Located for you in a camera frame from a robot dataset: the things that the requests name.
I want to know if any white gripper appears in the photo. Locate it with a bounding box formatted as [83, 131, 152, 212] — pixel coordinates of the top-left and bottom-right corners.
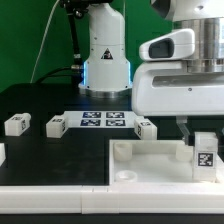
[132, 61, 224, 144]

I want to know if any white square tabletop tray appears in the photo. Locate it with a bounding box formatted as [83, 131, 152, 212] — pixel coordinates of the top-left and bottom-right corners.
[108, 138, 224, 188]

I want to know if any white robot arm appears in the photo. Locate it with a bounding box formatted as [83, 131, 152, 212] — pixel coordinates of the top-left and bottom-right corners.
[61, 0, 224, 118]

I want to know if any white marker sheet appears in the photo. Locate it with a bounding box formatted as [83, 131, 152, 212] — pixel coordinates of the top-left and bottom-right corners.
[64, 111, 138, 128]

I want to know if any white front fence bar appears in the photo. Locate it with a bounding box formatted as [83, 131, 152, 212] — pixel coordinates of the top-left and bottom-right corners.
[0, 183, 224, 214]

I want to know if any white left fence piece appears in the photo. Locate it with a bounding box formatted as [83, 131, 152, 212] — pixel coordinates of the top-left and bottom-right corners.
[0, 143, 6, 166]

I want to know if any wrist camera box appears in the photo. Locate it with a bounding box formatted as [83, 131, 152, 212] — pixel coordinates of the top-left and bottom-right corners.
[139, 28, 195, 61]

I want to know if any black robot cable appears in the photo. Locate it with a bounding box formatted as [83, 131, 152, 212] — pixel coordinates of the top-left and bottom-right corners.
[34, 4, 88, 84]

